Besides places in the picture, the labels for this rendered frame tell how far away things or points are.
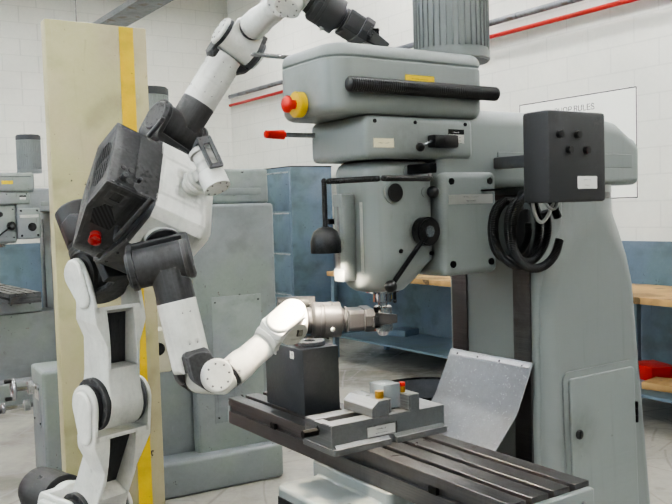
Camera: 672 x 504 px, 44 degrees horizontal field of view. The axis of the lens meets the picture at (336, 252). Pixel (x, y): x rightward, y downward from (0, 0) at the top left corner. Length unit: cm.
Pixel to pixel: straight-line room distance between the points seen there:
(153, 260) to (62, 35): 184
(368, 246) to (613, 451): 94
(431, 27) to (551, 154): 49
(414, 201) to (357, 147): 20
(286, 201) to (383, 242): 740
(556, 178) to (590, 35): 519
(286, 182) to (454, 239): 733
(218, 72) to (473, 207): 74
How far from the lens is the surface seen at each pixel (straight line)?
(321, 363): 236
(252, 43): 223
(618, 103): 687
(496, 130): 220
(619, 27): 695
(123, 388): 231
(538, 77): 743
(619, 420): 247
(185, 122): 220
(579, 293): 231
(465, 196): 210
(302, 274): 937
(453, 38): 218
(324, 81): 190
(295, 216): 931
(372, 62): 194
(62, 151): 352
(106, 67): 362
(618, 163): 256
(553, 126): 196
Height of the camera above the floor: 152
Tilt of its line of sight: 3 degrees down
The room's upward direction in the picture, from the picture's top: 2 degrees counter-clockwise
